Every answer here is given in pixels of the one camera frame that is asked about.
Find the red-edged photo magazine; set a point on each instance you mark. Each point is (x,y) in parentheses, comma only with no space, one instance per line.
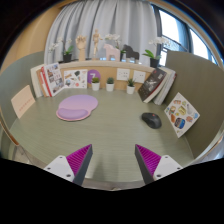
(53,79)

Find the light wooden desk shelf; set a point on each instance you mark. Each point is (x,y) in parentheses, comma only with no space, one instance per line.
(106,65)

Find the grey curtain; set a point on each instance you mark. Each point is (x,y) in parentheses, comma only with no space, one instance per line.
(133,23)

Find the dark horse figurine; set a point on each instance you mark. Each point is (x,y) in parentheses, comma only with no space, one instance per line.
(130,53)

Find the white orchid in black pot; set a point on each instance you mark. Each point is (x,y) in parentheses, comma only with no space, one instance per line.
(113,37)
(67,57)
(154,62)

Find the black book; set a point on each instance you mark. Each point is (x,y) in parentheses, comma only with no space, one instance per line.
(151,85)

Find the small succulent in white pot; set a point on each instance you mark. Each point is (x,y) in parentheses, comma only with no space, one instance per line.
(130,89)
(95,86)
(110,86)

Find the window with dark frame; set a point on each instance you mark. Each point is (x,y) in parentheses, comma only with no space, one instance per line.
(173,28)

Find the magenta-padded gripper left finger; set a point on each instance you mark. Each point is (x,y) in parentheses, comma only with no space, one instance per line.
(60,166)

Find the round purple number sign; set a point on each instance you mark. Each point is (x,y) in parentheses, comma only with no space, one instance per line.
(93,74)

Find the pink horse figurine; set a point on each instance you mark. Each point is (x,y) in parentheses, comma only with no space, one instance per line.
(111,53)

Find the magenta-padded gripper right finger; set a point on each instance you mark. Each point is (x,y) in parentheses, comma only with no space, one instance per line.
(166,165)

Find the beige card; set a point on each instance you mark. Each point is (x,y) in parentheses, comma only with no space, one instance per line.
(22,101)

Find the small white sticker sheet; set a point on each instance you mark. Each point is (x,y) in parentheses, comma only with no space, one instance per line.
(75,79)

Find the white wall socket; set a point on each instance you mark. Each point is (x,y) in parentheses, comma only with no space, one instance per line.
(139,76)
(123,74)

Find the wooden mannequin figure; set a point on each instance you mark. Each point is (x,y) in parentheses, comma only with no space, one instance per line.
(96,41)

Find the purple mouse pad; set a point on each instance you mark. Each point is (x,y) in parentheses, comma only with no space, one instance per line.
(76,106)

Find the wooden hand model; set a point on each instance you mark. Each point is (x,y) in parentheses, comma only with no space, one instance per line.
(81,45)

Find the black computer mouse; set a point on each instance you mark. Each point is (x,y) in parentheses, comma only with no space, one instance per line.
(151,120)

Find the white leaning book stack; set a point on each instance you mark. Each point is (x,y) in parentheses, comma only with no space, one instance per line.
(168,86)

